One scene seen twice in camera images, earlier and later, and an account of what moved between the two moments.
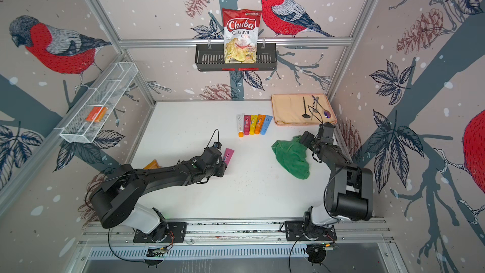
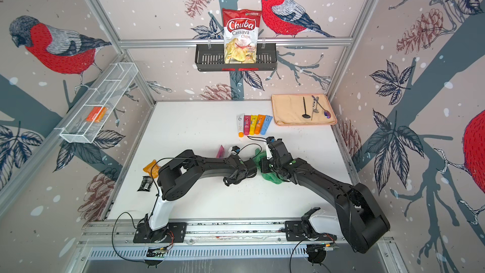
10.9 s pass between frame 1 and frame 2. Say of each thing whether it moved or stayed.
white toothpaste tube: stayed
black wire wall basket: stayed
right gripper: moved
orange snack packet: stayed
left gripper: moved
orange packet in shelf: stayed
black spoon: stayed
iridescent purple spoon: stayed
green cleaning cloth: moved
